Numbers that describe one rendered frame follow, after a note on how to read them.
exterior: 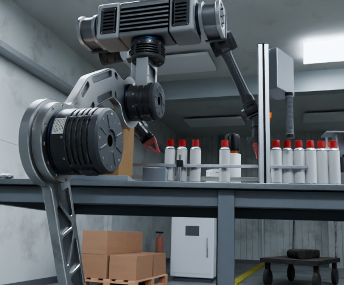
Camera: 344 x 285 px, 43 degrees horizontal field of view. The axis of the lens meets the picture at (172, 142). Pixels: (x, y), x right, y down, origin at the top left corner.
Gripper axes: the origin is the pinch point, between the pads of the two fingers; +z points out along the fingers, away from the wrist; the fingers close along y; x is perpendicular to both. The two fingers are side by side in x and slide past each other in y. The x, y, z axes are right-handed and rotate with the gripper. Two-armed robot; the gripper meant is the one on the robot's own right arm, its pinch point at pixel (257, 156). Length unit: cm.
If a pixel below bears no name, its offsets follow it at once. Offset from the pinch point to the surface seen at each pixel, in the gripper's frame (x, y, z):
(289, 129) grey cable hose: 17.5, -12.4, -9.8
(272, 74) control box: 23.0, -4.5, -33.4
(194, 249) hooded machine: -402, 51, 60
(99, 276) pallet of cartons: -283, 149, 90
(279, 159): 8.8, -9.1, 2.2
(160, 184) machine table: 53, 39, 20
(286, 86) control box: 17.7, -11.1, -29.5
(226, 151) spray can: 8.4, 15.1, -0.7
